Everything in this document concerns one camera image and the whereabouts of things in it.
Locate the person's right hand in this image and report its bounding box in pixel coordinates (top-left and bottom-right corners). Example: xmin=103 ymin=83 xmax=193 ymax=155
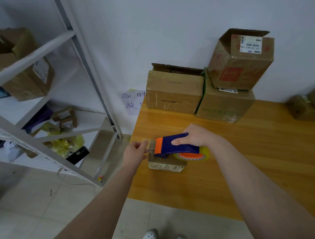
xmin=171 ymin=123 xmax=217 ymax=148

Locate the person's left hand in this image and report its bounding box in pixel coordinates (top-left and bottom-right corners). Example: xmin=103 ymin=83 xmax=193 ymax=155
xmin=122 ymin=139 xmax=149 ymax=170

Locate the blue orange tape dispenser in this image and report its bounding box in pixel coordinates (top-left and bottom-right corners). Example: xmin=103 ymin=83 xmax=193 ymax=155
xmin=155 ymin=133 xmax=210 ymax=162

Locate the small box with white label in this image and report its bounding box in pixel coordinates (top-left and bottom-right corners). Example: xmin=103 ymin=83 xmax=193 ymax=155
xmin=148 ymin=148 xmax=187 ymax=173

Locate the stack of cardboard boxes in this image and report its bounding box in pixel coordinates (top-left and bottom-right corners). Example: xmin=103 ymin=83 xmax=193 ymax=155
xmin=146 ymin=28 xmax=275 ymax=124

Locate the box barcode label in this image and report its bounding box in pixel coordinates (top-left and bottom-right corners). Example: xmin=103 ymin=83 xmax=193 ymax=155
xmin=287 ymin=91 xmax=315 ymax=121

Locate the person's right forearm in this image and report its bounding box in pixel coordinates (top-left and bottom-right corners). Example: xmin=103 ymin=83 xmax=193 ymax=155
xmin=209 ymin=138 xmax=315 ymax=239

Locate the person's left forearm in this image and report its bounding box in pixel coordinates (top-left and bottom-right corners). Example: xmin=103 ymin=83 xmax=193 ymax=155
xmin=54 ymin=165 xmax=138 ymax=239

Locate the black mobile phone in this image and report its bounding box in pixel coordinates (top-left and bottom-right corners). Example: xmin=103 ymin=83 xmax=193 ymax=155
xmin=65 ymin=146 xmax=90 ymax=165

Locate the yellow plastic bag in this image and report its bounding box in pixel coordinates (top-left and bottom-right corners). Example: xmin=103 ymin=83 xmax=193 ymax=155
xmin=47 ymin=133 xmax=85 ymax=158

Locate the small open carton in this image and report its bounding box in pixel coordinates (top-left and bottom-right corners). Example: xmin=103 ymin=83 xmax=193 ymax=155
xmin=52 ymin=107 xmax=78 ymax=130

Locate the white perforated clog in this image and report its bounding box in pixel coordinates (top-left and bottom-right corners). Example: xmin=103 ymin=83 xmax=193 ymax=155
xmin=143 ymin=229 xmax=159 ymax=239

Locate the wooden table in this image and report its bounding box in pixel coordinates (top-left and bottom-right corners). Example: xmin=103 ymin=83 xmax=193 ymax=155
xmin=127 ymin=100 xmax=315 ymax=221

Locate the dark blue bag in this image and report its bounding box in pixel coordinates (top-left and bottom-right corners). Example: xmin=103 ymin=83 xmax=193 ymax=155
xmin=22 ymin=104 xmax=54 ymax=134

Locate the white plastic bag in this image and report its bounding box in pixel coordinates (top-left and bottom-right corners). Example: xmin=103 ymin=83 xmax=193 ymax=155
xmin=0 ymin=140 xmax=23 ymax=162

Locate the large worn shelf carton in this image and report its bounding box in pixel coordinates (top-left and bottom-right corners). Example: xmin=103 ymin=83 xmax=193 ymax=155
xmin=0 ymin=28 xmax=56 ymax=101

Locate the grey metal shelf rack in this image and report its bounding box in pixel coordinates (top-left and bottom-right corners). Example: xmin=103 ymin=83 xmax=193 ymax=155
xmin=0 ymin=0 xmax=123 ymax=187

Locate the white paper wall sign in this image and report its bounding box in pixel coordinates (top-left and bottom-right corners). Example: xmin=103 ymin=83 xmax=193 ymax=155
xmin=120 ymin=90 xmax=147 ymax=116

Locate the thin white cable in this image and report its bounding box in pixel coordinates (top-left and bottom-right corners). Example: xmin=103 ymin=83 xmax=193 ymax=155
xmin=58 ymin=168 xmax=96 ymax=187

